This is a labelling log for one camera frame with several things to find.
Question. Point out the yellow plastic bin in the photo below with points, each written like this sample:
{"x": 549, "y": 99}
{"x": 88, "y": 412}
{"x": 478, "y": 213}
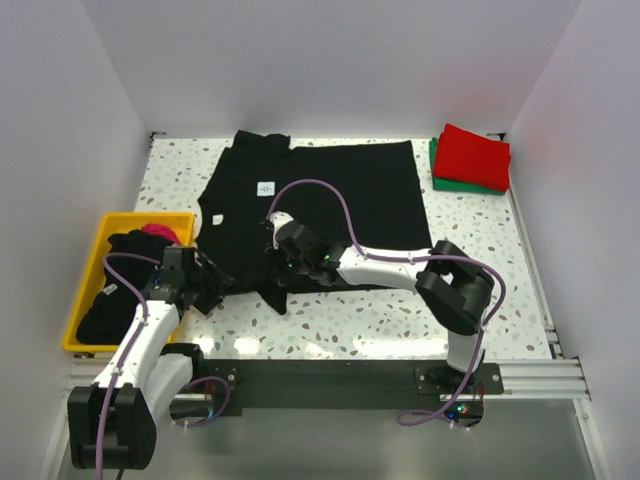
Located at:
{"x": 93, "y": 278}

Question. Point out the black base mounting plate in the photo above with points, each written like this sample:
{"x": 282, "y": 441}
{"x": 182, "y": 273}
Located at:
{"x": 232, "y": 386}

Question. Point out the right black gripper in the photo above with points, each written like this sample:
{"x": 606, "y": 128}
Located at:
{"x": 279, "y": 250}

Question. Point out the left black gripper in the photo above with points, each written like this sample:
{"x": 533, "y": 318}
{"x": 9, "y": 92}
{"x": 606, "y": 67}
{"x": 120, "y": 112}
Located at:
{"x": 217, "y": 281}

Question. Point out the folded red t shirt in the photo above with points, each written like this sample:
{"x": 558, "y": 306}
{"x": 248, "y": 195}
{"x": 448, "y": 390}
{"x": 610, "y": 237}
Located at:
{"x": 471, "y": 158}

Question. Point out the black t shirt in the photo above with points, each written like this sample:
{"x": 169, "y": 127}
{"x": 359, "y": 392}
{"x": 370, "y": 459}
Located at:
{"x": 370, "y": 193}

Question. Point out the folded green t shirt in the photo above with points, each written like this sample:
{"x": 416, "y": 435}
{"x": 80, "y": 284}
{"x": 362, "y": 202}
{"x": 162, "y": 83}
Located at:
{"x": 441, "y": 184}

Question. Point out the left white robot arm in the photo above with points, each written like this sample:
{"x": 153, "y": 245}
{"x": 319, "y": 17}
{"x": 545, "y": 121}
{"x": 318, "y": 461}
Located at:
{"x": 113, "y": 421}

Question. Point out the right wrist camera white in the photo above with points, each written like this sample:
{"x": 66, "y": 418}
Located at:
{"x": 279, "y": 219}

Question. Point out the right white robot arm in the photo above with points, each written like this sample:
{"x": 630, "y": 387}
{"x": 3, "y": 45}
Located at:
{"x": 455, "y": 290}

